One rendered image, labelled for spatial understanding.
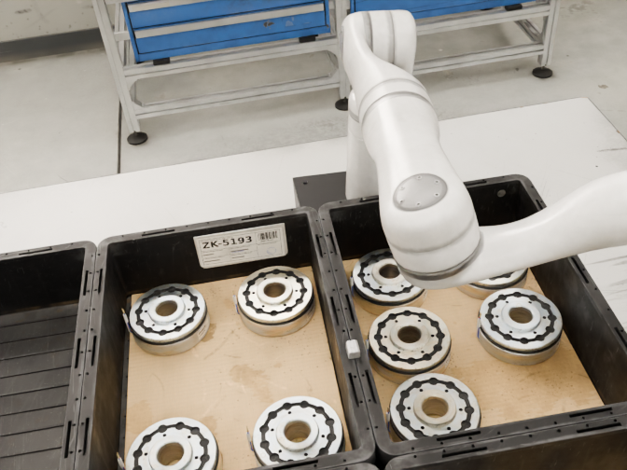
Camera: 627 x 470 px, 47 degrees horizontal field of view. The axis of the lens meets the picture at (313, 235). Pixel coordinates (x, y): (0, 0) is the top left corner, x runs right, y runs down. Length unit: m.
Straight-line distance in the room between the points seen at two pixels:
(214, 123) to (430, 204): 2.30
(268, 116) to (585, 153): 1.67
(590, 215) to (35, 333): 0.73
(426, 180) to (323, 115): 2.21
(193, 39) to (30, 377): 1.90
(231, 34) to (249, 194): 1.40
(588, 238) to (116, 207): 0.97
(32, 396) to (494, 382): 0.58
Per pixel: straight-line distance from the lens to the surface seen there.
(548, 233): 0.73
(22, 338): 1.08
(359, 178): 1.19
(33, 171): 2.94
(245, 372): 0.94
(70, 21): 3.68
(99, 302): 0.94
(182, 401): 0.93
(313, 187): 1.27
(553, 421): 0.79
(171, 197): 1.44
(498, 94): 3.04
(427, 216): 0.69
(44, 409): 0.99
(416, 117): 0.83
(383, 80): 0.91
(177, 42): 2.75
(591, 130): 1.60
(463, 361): 0.94
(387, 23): 1.06
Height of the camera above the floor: 1.57
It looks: 42 degrees down
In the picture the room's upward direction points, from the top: 6 degrees counter-clockwise
